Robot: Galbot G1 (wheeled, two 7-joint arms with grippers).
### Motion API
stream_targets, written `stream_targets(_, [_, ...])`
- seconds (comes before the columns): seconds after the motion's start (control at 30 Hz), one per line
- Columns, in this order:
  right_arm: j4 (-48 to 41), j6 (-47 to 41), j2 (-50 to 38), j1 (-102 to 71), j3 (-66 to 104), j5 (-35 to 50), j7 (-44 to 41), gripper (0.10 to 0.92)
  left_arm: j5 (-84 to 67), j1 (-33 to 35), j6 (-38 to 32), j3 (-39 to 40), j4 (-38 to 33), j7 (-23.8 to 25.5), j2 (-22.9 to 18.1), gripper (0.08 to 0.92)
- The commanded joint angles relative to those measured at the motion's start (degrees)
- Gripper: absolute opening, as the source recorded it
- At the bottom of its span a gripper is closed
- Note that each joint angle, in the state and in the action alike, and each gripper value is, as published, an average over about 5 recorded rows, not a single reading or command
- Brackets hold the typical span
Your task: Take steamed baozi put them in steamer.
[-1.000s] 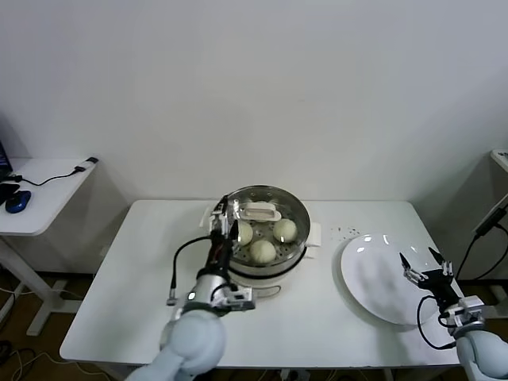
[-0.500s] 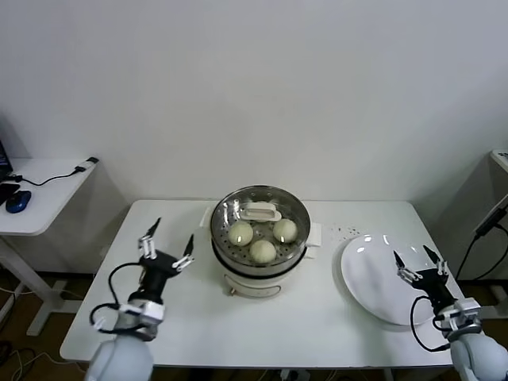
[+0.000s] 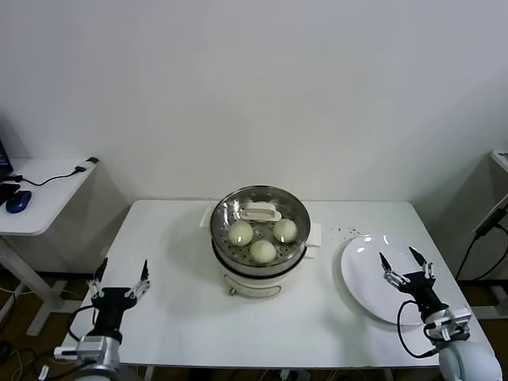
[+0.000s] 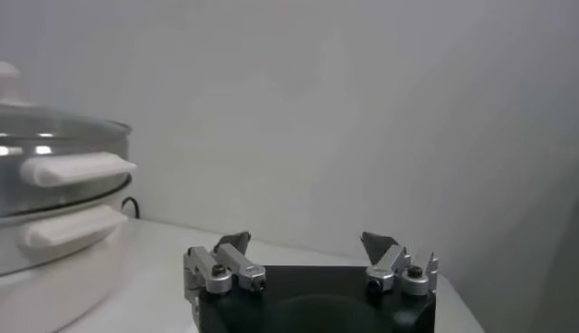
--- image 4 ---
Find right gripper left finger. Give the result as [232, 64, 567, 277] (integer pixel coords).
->
[183, 231, 268, 302]

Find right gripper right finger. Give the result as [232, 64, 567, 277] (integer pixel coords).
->
[360, 231, 440, 296]

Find glass pot lid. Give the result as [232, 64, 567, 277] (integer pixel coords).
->
[0, 61, 133, 141]

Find stainless steel steamer basket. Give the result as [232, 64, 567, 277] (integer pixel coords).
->
[0, 133, 138, 218]

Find white electric cooker pot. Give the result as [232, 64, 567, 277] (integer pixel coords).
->
[0, 174, 133, 333]

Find black cooker power cord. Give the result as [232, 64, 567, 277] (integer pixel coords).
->
[120, 196, 140, 220]

